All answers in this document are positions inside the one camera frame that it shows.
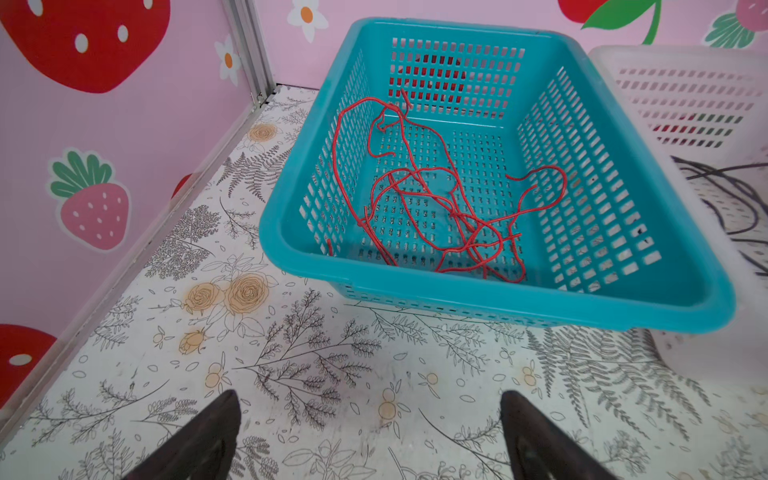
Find middle white plastic basket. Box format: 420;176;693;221
590;45;767;386

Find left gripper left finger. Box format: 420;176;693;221
125;389;241;480

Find black cables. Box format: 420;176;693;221
671;155;768;277

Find left corner aluminium post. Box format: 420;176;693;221
221;0;276;107

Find floral table cloth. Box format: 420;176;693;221
1;86;767;479

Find teal plastic basket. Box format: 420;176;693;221
260;18;736;333

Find red cables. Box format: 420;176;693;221
326;89;568;284

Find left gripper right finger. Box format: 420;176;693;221
500;391;617;480

